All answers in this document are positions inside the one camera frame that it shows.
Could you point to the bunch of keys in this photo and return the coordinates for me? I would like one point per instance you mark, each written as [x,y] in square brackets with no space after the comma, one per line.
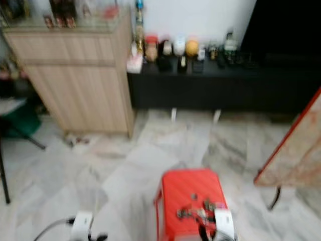
[200,213]

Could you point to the red plastic stool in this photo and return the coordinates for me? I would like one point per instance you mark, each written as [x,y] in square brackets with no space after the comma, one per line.
[188,188]

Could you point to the black curved table leg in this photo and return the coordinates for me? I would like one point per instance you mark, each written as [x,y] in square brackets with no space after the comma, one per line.
[277,198]

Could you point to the small red floor object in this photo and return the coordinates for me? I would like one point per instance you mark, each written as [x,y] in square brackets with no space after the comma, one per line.
[76,139]

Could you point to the orange marble pattern table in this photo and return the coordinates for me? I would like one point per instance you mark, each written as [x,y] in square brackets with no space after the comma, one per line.
[298,150]

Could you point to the green bag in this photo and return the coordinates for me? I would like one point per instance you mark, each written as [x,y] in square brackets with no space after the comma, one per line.
[25,120]

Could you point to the black low sideboard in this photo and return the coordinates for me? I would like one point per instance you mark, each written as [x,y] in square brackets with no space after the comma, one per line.
[220,90]

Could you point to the light wooden cabinet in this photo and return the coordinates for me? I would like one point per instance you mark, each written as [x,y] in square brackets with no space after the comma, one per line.
[80,75]

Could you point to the black tape dispenser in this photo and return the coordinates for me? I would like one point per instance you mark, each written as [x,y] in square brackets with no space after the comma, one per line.
[182,64]

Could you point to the pink tissue box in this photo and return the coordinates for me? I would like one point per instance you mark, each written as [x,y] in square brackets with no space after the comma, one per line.
[135,64]

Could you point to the small white panda figure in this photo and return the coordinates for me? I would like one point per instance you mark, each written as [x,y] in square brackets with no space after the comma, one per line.
[201,53]

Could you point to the small black white figure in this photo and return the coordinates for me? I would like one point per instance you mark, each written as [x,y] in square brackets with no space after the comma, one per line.
[213,52]

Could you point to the yellow round plush toy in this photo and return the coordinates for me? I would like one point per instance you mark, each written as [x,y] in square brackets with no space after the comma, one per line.
[192,46]

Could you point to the black round plush toy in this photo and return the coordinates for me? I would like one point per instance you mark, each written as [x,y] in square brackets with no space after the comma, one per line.
[165,48]

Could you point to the white round plush toy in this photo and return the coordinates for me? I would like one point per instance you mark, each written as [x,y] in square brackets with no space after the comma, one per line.
[179,45]

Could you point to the jar with red lid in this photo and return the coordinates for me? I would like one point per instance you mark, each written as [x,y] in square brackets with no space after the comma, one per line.
[151,48]

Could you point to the gold trophy with blue top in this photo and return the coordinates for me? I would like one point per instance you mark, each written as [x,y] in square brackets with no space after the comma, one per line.
[139,29]

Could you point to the red book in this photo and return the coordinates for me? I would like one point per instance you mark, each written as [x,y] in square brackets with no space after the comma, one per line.
[111,13]

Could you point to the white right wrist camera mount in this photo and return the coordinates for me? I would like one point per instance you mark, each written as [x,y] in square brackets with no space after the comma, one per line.
[224,223]

